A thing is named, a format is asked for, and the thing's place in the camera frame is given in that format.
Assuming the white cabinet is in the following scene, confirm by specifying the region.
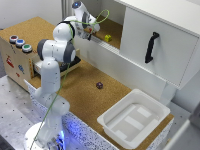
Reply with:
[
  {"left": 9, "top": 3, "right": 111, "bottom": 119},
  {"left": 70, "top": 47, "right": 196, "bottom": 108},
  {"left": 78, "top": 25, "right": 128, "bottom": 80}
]
[{"left": 61, "top": 0, "right": 200, "bottom": 108}]

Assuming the white plastic box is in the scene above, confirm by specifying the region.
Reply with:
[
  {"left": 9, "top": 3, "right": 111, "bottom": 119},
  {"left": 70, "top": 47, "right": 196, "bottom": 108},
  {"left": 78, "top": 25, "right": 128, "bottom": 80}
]
[{"left": 96, "top": 88, "right": 172, "bottom": 150}]

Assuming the blue button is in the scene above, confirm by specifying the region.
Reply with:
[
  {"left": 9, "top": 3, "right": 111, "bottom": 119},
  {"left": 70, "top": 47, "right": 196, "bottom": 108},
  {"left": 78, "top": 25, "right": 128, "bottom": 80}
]
[{"left": 15, "top": 38, "right": 26, "bottom": 49}]

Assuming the green cable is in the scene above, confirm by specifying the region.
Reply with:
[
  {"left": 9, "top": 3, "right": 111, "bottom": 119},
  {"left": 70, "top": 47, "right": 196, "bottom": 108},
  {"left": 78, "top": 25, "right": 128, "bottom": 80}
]
[{"left": 29, "top": 8, "right": 111, "bottom": 150}]

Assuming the wooden drawer box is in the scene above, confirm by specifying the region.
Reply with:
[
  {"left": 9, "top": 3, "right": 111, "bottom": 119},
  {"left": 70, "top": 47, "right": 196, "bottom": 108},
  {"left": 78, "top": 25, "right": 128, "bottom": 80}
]
[{"left": 0, "top": 16, "right": 83, "bottom": 92}]

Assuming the red button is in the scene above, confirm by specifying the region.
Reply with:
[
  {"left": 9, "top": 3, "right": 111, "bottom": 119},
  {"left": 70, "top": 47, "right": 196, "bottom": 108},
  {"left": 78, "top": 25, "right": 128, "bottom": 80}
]
[{"left": 8, "top": 34, "right": 19, "bottom": 45}]

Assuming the green button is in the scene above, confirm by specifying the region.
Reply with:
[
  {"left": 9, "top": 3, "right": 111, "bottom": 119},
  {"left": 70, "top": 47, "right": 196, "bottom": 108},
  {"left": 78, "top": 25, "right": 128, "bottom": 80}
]
[{"left": 21, "top": 43, "right": 33, "bottom": 54}]

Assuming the black door handle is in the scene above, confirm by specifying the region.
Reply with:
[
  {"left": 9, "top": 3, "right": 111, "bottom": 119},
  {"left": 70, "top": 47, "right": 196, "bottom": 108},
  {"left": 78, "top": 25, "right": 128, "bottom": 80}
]
[{"left": 144, "top": 31, "right": 161, "bottom": 65}]

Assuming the yellow block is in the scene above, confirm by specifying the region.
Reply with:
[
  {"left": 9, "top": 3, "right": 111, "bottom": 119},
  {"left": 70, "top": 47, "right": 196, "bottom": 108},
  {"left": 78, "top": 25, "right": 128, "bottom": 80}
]
[{"left": 104, "top": 34, "right": 113, "bottom": 43}]

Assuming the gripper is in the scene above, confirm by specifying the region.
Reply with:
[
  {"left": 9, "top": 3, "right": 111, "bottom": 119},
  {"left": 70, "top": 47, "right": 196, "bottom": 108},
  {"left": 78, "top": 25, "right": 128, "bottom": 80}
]
[{"left": 76, "top": 23, "right": 101, "bottom": 42}]

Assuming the purple block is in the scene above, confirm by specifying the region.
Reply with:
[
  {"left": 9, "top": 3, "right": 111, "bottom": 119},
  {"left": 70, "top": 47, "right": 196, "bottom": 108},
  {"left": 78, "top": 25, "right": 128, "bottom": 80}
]
[{"left": 95, "top": 81, "right": 104, "bottom": 90}]

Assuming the wooden drawer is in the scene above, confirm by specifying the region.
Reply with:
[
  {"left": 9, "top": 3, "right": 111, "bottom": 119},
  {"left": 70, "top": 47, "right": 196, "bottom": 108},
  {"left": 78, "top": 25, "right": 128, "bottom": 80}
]
[{"left": 32, "top": 48, "right": 83, "bottom": 80}]

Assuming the white sliding door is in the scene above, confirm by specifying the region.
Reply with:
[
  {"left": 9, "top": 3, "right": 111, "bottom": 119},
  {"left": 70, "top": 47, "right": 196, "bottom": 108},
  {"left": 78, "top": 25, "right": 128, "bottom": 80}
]
[{"left": 118, "top": 6, "right": 200, "bottom": 90}]

